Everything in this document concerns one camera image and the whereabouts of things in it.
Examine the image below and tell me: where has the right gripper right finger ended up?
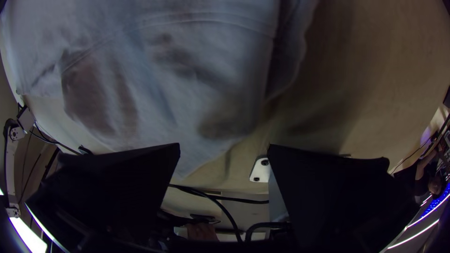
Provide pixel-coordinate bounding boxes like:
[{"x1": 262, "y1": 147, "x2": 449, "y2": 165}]
[{"x1": 267, "y1": 144, "x2": 419, "y2": 253}]

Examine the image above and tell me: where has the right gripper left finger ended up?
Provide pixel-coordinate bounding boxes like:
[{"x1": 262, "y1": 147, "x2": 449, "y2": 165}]
[{"x1": 26, "y1": 142, "x2": 181, "y2": 253}]

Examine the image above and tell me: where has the light blue t-shirt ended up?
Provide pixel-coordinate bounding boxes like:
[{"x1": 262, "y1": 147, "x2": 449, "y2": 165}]
[{"x1": 0, "y1": 0, "x2": 319, "y2": 180}]

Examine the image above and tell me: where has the black cable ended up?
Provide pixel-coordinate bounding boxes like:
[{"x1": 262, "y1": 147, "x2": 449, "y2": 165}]
[
  {"x1": 196, "y1": 192, "x2": 270, "y2": 205},
  {"x1": 168, "y1": 183, "x2": 244, "y2": 244}
]

